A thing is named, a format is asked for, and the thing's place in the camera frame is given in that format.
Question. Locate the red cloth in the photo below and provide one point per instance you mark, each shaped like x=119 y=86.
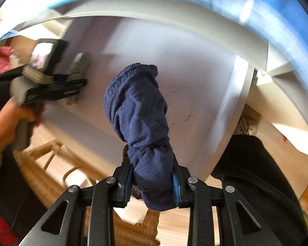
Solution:
x=0 y=223

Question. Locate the navy blue garment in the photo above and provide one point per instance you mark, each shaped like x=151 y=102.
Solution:
x=138 y=112

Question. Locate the person's black trousers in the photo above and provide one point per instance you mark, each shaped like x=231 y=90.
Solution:
x=259 y=171

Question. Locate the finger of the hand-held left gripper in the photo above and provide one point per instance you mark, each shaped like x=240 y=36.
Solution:
x=75 y=91
x=79 y=65

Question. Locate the beige woven slipper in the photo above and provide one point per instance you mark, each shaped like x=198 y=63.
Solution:
x=246 y=126

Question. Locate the person's left hand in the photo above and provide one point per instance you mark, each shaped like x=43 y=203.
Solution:
x=7 y=125

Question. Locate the white drawer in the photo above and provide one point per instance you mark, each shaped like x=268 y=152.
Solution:
x=169 y=56

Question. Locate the wicker chair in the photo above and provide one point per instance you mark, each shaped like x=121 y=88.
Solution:
x=36 y=179

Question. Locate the pink cloth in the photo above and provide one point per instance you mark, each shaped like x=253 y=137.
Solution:
x=0 y=59

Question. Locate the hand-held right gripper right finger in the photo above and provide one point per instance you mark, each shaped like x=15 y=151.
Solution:
x=176 y=187

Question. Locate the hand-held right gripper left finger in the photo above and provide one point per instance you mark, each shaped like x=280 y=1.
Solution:
x=127 y=184

